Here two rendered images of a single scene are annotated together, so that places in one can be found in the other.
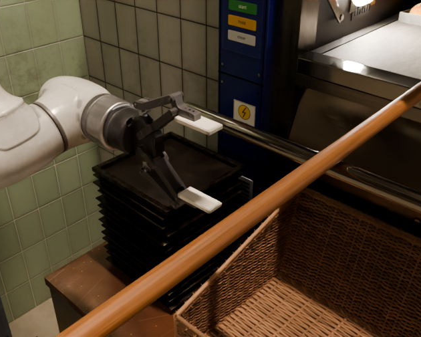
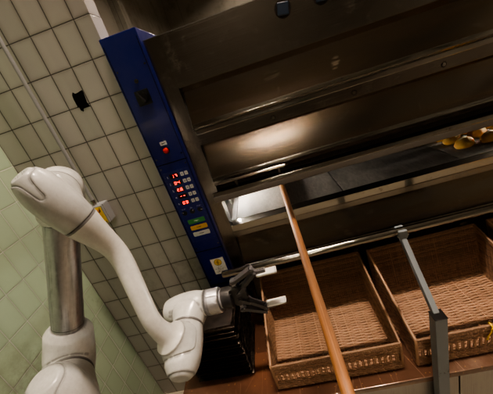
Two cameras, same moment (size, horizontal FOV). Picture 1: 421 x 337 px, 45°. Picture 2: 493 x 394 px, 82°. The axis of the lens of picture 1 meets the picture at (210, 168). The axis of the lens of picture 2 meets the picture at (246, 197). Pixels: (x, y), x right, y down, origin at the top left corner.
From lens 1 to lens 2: 0.53 m
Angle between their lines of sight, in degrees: 32
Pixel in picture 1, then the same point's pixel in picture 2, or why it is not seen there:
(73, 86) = (185, 299)
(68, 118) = (199, 313)
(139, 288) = (331, 335)
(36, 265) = not seen: outside the picture
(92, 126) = (212, 307)
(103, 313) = (336, 351)
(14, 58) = not seen: hidden behind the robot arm
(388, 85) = (274, 216)
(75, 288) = not seen: outside the picture
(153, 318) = (250, 384)
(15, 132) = (192, 336)
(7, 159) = (196, 351)
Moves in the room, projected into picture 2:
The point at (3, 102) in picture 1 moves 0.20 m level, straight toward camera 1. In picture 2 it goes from (177, 327) to (234, 338)
